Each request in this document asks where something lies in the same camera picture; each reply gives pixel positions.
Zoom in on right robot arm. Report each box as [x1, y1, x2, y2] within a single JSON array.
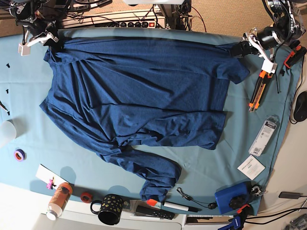
[[8, 0, 71, 56]]

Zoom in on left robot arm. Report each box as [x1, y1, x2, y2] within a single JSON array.
[[230, 0, 306, 58]]

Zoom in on white paper strip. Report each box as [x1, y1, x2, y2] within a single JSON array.
[[35, 164, 67, 186]]

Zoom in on orange plastic bottle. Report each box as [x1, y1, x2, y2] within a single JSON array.
[[46, 183, 72, 221]]

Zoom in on blue box with knob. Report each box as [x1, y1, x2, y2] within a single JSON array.
[[214, 181, 252, 214]]

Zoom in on silver key ring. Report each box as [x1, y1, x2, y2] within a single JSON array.
[[250, 185, 269, 197]]

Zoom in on white paper card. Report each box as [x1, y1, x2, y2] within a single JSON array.
[[237, 155, 265, 180]]

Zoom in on dark blue t-shirt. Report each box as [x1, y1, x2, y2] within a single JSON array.
[[40, 38, 249, 201]]

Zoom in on red cube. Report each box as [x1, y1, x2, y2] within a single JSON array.
[[146, 199, 158, 207]]

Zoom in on black computer mouse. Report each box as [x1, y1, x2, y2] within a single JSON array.
[[293, 91, 307, 122]]

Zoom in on translucent plastic cup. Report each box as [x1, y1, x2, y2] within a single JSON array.
[[0, 121, 17, 148]]

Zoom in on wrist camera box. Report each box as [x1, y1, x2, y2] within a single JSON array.
[[18, 43, 31, 57], [261, 59, 277, 74]]

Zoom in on black remote control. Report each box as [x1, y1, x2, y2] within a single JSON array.
[[135, 206, 175, 220]]

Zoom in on black adapter block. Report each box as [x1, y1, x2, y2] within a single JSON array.
[[279, 191, 301, 199]]

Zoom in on red tape roll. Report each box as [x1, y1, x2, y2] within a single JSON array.
[[80, 192, 93, 204]]

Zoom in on white black marker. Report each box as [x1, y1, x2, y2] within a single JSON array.
[[161, 202, 201, 213]]

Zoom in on purple tape roll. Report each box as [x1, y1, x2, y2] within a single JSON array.
[[14, 149, 26, 161]]

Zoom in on carabiner with black lanyard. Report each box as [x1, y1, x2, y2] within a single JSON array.
[[176, 187, 218, 210]]

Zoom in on black orange utility knife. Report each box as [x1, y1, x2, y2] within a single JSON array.
[[248, 70, 273, 112]]

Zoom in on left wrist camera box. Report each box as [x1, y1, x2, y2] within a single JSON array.
[[261, 59, 277, 74]]

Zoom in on teal table cloth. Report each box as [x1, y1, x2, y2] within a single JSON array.
[[0, 35, 307, 202]]

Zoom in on pink small clip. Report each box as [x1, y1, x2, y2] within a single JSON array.
[[46, 177, 57, 190]]

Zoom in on black mug yellow dots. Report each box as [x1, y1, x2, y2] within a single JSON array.
[[90, 194, 124, 226]]

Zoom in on blue orange bottom clamp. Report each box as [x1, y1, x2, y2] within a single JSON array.
[[218, 204, 253, 230]]

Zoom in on orange black bar clamp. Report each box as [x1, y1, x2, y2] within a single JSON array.
[[284, 45, 307, 69]]

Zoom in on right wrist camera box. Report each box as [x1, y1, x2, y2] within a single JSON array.
[[18, 43, 31, 57]]

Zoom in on clear blister pack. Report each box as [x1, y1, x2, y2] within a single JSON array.
[[248, 115, 279, 157]]

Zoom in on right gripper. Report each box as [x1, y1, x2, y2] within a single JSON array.
[[23, 20, 63, 52]]

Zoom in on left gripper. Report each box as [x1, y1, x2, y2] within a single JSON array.
[[230, 26, 281, 59]]

